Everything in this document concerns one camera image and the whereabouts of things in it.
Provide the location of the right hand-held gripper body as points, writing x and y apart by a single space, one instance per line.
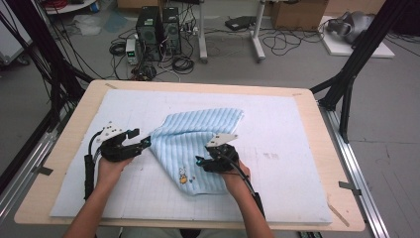
223 158

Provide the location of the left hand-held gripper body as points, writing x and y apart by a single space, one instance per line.
115 152

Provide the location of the light blue striped towel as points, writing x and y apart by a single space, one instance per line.
188 132

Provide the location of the person's left hand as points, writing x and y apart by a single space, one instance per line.
107 173

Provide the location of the person's right hand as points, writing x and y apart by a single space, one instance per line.
237 181

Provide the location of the white foam mat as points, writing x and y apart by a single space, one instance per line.
280 132

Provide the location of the grey tape strip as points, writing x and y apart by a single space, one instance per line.
44 171
346 185

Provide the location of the white bench power supply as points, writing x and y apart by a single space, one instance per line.
131 51

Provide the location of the large black computer tower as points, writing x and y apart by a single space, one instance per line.
148 33

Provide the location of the slim black computer tower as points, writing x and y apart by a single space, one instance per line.
171 31

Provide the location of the clear plastic bag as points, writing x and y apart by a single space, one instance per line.
86 24

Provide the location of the thin wooden stick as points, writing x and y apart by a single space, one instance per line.
338 215

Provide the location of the black flat device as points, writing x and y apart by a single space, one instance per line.
239 22

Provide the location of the white round table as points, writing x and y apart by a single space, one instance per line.
71 8

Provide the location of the white floor board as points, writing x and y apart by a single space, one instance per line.
340 48

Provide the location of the large cardboard box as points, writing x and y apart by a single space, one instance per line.
298 15

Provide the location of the aluminium rail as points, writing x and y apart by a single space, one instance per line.
356 172
29 165

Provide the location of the white desk frame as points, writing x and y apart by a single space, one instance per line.
202 39

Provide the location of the black metal frame strut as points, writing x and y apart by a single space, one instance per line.
356 59
43 49

